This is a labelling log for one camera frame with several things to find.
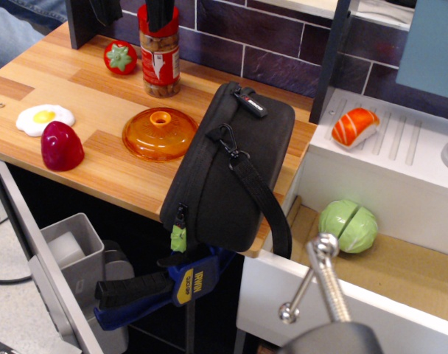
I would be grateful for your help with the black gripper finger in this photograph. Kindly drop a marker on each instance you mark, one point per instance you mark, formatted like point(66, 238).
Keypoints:
point(159, 13)

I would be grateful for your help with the black zipper bag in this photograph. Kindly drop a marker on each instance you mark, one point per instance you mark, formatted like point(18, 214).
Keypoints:
point(223, 188)

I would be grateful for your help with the green taped zipper pull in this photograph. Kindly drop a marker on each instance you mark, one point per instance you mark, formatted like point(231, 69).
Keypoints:
point(178, 239)

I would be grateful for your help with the red-lidded nut jar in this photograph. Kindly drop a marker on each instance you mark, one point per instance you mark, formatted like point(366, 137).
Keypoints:
point(160, 56)

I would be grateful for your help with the red toy tomato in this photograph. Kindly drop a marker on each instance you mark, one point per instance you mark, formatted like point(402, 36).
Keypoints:
point(120, 57)

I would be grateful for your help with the orange transparent pot lid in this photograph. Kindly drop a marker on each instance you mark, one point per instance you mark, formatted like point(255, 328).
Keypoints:
point(159, 134)

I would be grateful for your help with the blue jeans leg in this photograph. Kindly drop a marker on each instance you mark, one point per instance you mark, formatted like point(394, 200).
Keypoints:
point(24, 23)

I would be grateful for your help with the toy fried egg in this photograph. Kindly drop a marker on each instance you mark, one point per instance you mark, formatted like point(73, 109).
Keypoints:
point(34, 120)

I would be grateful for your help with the dark red toy fruit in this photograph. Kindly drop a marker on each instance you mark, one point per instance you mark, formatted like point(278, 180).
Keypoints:
point(61, 148)

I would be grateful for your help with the toy salmon sushi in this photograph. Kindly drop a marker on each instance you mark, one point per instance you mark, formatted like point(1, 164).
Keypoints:
point(355, 127)

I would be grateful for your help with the grey plastic bin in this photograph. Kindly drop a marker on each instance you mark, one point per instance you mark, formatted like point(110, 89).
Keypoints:
point(79, 252)

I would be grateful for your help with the blue Irwin bar clamp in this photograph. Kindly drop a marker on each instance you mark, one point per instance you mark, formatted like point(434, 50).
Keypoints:
point(181, 282)

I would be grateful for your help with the light blue panel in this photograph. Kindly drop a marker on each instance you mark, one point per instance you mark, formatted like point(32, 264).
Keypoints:
point(424, 63)

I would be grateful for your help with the white dish drainer counter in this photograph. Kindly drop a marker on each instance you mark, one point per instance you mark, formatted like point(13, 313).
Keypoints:
point(397, 173)

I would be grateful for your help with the green toy cabbage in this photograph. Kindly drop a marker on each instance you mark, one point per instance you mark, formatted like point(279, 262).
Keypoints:
point(353, 225)

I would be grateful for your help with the white open drawer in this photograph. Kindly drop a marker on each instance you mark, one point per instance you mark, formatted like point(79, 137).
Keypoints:
point(398, 289)

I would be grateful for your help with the grey round foreground object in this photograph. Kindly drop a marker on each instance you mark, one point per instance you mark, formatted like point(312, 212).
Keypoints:
point(336, 337)

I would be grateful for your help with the dark grey left post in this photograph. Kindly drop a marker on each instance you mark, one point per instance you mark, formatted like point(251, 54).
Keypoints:
point(87, 17)

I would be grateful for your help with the dark grey shelf post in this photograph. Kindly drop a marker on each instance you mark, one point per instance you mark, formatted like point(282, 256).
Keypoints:
point(342, 11)

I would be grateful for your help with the chrome drawer handle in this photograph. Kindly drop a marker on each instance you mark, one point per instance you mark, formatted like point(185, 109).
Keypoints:
point(321, 250)

